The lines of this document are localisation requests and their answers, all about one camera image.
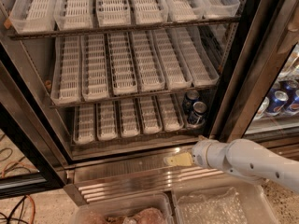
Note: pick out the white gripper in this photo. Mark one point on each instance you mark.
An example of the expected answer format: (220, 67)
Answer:
(202, 154)

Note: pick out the pepsi can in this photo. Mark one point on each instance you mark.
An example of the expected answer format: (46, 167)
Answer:
(292, 106)
(190, 98)
(289, 85)
(197, 113)
(276, 101)

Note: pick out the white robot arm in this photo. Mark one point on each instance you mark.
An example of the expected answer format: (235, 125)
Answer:
(241, 158)

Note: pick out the steel fridge base grille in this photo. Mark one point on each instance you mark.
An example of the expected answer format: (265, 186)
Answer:
(131, 174)

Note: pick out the bottom shelf tray five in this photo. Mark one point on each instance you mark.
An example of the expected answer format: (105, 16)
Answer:
(169, 112)

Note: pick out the shelf tray five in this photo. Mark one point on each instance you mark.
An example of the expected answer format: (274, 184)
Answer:
(175, 69)
(186, 10)
(169, 112)

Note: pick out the bottom shelf tray four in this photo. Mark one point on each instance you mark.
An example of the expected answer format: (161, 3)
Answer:
(149, 115)

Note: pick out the shelf tray four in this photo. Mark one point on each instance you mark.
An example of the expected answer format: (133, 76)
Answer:
(151, 77)
(149, 115)
(150, 11)

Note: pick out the bottom shelf tray three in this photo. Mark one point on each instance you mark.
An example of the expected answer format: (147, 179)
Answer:
(129, 121)

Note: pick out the shelf tray three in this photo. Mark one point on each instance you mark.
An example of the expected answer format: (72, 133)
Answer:
(129, 121)
(121, 63)
(113, 12)

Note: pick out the middle shelf tray five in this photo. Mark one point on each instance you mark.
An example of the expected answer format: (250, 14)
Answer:
(175, 69)

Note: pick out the middle shelf tray four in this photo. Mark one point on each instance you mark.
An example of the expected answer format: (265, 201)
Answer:
(151, 77)

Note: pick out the bottom shelf tray two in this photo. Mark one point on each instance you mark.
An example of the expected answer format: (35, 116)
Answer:
(106, 121)

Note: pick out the shelf tray two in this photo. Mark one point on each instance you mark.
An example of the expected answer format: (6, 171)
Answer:
(106, 121)
(94, 67)
(73, 14)

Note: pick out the middle shelf tray six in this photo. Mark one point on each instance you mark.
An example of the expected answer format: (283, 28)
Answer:
(201, 68)

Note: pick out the right fridge glass door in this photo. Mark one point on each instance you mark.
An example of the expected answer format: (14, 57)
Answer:
(265, 40)

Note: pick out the silver can behind glass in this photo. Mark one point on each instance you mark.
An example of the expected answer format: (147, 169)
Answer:
(262, 108)

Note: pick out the bottom shelf tray one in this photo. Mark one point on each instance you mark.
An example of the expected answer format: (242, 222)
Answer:
(84, 124)

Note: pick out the shelf tray one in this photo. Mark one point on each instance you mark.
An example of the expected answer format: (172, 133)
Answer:
(84, 124)
(66, 84)
(33, 16)

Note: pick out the middle shelf tray three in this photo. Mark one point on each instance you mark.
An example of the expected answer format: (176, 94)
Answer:
(121, 63)

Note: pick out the middle shelf tray two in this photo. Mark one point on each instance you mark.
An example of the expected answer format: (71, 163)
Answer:
(94, 67)

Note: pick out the middle shelf tray one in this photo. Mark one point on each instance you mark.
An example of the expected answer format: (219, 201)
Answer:
(66, 84)

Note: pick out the open fridge glass door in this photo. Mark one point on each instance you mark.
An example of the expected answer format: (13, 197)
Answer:
(18, 122)

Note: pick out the top shelf tray five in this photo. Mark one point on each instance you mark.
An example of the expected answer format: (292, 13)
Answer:
(186, 10)

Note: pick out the top shelf tray four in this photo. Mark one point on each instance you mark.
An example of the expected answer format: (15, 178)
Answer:
(150, 11)

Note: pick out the top shelf tray six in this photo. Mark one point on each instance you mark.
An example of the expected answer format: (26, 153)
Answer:
(221, 8)

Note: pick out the top shelf tray three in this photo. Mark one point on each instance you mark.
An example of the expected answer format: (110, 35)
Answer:
(113, 12)

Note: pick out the top shelf tray two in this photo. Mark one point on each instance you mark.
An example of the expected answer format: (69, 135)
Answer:
(73, 14)

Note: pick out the top shelf tray one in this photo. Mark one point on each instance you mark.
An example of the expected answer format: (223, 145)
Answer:
(33, 16)

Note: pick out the left clear plastic bin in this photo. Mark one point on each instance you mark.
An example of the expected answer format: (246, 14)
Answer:
(151, 208)

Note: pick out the clear plastic bin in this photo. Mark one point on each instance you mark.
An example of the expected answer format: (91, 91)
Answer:
(221, 199)
(151, 208)

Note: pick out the right clear plastic bin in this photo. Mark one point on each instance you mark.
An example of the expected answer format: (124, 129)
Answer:
(221, 199)

